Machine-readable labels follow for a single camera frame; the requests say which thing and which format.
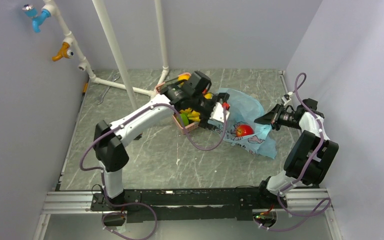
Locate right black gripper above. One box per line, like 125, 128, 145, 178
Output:
254, 103, 302, 131

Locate yellow fake banana bunch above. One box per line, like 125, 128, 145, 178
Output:
180, 108, 201, 122

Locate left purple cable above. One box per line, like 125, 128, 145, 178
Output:
79, 103, 229, 240

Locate pink plastic basket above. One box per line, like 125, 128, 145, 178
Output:
154, 72, 198, 135

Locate orange toy faucet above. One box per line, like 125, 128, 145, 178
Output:
51, 42, 74, 62

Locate yellow fake starfruit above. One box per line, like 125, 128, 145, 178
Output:
176, 73, 191, 87

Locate blue toy faucet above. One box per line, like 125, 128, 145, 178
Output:
22, 4, 52, 33

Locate red fake apple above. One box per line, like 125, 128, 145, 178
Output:
234, 124, 255, 137

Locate aluminium frame rail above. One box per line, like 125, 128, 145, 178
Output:
33, 188, 329, 240

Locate small green fake fruit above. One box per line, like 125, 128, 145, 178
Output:
176, 113, 189, 127

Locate orange handled tool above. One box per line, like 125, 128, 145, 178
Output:
81, 82, 89, 100

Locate light blue plastic bag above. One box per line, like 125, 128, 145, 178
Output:
213, 88, 277, 159

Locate white pvc pipe frame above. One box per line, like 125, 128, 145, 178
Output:
42, 0, 156, 110

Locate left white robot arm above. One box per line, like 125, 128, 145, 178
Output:
92, 71, 230, 210

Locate red orange fake mango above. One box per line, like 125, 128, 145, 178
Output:
202, 89, 213, 100

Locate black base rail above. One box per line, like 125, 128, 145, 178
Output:
90, 186, 281, 223

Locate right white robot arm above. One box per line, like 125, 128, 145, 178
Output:
254, 98, 339, 208

